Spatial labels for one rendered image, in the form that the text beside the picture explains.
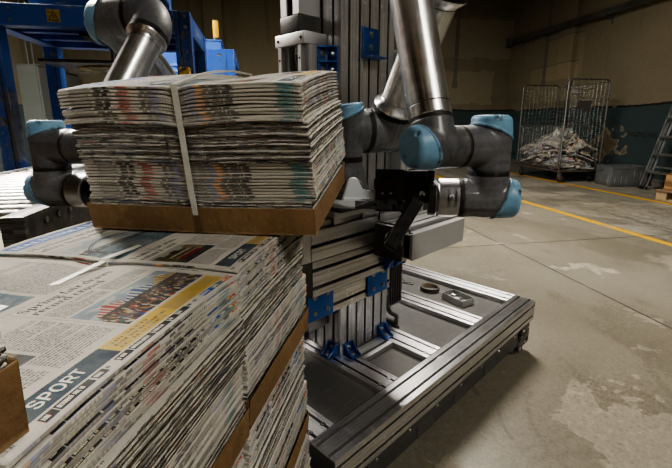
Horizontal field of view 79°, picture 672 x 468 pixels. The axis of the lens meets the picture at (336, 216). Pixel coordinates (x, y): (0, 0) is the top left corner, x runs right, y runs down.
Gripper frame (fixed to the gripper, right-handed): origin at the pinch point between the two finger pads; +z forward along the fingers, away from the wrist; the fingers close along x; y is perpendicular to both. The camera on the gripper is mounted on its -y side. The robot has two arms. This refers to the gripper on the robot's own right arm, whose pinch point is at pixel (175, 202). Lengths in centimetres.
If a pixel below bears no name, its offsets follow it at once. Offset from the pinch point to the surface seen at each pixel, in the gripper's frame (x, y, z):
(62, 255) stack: -34.7, -7.9, 4.8
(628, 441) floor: 63, -71, 123
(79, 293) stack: -45.0, -10.2, 16.5
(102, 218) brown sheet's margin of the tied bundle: -22.8, -3.2, 0.9
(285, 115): -29.1, 11.9, 33.0
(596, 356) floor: 113, -60, 135
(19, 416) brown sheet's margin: -64, -12, 30
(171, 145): -27.1, 8.0, 15.3
